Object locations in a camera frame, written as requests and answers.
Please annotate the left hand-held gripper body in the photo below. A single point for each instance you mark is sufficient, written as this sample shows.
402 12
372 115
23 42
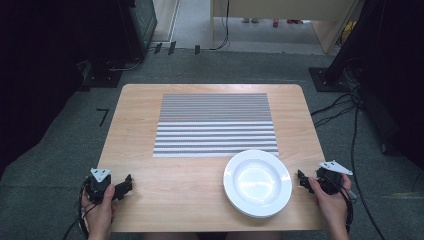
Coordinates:
97 190

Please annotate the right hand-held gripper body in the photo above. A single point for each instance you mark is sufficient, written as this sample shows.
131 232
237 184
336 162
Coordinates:
330 181

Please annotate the person's left hand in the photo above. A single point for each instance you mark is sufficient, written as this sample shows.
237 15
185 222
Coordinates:
100 216

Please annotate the person's right hand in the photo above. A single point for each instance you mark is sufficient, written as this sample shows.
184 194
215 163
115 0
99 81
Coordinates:
333 210

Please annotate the white plate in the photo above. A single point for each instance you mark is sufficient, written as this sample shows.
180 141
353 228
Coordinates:
257 183

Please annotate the black tape corner mark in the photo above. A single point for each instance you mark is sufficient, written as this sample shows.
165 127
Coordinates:
104 115

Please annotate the black stand base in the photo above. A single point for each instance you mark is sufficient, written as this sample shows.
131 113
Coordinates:
325 80
101 80

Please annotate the grey striped placemat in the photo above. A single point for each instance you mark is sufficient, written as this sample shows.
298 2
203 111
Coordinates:
216 126

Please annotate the black tape strip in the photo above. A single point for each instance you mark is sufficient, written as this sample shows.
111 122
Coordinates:
172 48
157 48
197 49

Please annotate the red shoes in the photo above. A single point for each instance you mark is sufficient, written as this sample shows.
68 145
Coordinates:
288 22

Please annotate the dark cabinet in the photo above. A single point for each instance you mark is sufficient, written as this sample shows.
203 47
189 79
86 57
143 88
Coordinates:
143 23

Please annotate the light wooden desk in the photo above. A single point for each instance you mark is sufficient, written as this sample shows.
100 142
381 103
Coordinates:
283 8

